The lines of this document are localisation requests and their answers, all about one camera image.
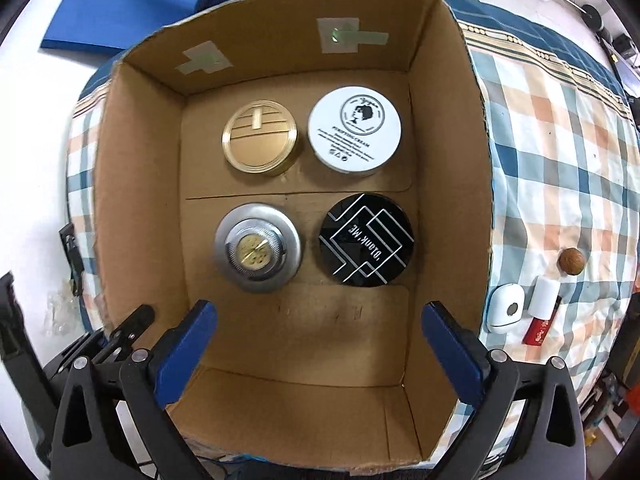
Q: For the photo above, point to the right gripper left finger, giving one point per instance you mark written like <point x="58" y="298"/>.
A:
<point x="156" y="378"/>

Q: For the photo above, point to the white cream jar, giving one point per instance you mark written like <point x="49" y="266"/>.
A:
<point x="354" y="130"/>

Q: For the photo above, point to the red lighter box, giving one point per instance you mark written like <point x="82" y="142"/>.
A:
<point x="539" y="326"/>

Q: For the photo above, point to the black patterned round tin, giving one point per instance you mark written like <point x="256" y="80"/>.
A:
<point x="366" y="240"/>

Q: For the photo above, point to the crumpled clear plastic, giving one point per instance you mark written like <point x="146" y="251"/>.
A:
<point x="62" y="312"/>

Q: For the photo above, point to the blue foam mat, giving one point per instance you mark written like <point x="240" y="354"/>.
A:
<point x="112" y="26"/>

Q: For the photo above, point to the white cylinder container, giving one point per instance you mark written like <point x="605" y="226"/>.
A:
<point x="543" y="299"/>

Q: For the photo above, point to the brown walnut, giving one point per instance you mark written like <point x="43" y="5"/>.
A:
<point x="572" y="261"/>

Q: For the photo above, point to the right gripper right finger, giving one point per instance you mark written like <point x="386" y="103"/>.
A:
<point x="548" y="441"/>

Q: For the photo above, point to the white rounded case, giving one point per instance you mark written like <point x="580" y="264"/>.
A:
<point x="505" y="308"/>

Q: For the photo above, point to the silver round jar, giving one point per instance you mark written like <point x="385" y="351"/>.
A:
<point x="258" y="247"/>

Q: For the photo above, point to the black strap buckle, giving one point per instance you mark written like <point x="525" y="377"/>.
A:
<point x="73" y="257"/>

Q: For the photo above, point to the gold round tin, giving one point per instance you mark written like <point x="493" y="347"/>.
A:
<point x="260" y="138"/>

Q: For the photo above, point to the plaid tablecloth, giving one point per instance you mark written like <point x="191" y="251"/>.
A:
<point x="564" y="172"/>

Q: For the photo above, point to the brown cardboard box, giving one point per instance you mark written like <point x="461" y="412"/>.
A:
<point x="316" y="374"/>

